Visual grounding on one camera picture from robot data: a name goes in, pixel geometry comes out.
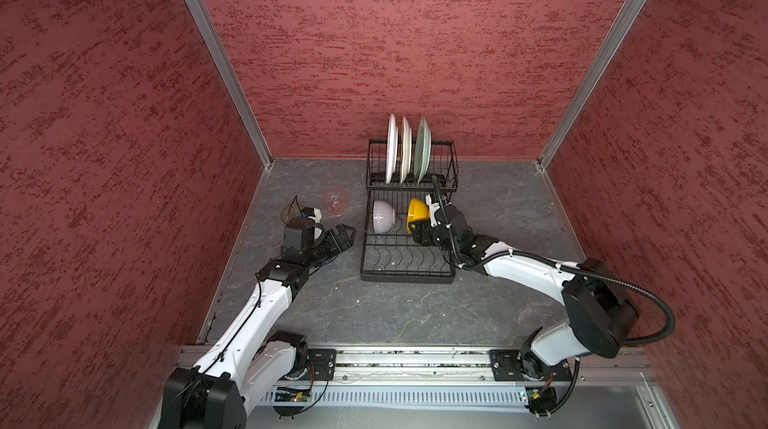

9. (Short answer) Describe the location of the yellow bowl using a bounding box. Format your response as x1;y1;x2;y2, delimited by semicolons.
406;198;430;233

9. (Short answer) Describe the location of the amber glass cup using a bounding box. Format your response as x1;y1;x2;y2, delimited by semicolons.
280;203;302;225

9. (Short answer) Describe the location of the pink glass cup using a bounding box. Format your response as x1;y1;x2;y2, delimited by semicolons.
322;185;348;217

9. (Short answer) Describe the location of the blue floral porcelain bowl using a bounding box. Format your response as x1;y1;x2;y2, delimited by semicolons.
309;247;340;269

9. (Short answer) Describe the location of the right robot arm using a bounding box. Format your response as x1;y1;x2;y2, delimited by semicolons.
407;204;639;380

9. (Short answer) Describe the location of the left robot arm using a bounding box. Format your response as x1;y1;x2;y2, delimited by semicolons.
158;217;356;428

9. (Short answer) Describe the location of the lavender ceramic bowl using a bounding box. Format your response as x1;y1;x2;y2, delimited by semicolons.
372;200;397;234

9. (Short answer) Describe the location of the pale green plate right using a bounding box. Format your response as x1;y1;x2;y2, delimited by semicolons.
414;117;432;184

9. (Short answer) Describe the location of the white plate left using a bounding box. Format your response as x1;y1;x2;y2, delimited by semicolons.
385;114;399;184

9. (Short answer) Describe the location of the white plate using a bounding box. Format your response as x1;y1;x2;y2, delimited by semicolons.
385;114;399;184
399;117;413;184

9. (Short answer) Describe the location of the white plate middle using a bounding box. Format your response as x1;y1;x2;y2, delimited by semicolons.
399;117;413;184

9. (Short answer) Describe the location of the left corner aluminium profile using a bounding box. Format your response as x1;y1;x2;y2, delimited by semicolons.
184;0;274;170

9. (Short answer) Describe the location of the corner aluminium profile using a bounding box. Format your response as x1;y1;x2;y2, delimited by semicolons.
538;0;648;172
184;0;274;170

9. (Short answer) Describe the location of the right corner aluminium profile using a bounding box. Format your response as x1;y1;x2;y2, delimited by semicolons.
538;0;648;172

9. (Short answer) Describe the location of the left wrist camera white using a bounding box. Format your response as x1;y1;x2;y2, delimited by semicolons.
299;206;322;227

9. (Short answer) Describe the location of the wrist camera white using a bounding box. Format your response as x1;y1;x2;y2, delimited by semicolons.
299;206;322;227
425;193;441;217

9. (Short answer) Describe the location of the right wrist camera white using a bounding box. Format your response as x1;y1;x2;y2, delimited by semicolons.
425;193;441;217

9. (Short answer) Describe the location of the black wire dish rack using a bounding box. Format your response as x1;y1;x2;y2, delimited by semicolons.
360;139;458;284

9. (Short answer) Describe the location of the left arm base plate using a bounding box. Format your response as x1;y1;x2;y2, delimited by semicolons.
284;348;338;382

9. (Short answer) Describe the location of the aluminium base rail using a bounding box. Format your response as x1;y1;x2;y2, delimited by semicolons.
311;345;658;387

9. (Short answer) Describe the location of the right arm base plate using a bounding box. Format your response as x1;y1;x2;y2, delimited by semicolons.
488;349;572;383

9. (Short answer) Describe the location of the white slotted cable duct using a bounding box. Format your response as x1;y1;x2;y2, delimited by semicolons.
255;385;528;412

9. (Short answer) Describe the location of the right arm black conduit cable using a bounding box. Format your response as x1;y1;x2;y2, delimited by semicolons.
431;174;677;346

